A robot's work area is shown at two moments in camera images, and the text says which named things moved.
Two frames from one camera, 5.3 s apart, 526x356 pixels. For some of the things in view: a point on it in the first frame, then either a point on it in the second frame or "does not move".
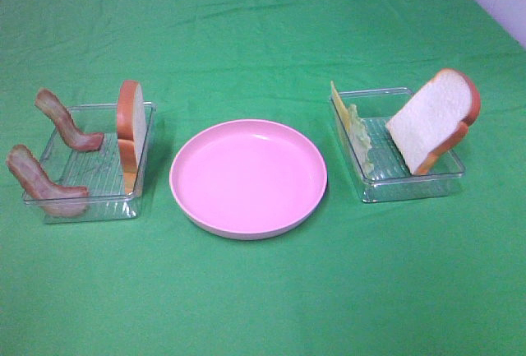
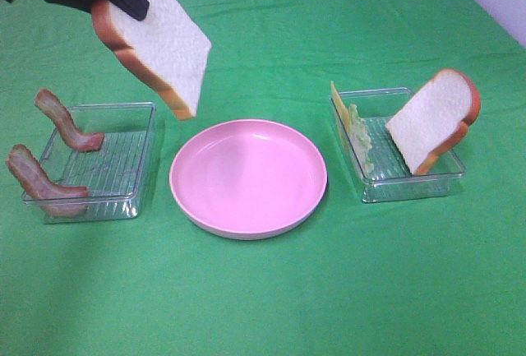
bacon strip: [52, 106] does not move
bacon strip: [60, 201] does not move
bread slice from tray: [131, 131] -> [163, 47]
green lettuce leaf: [360, 139] does not move
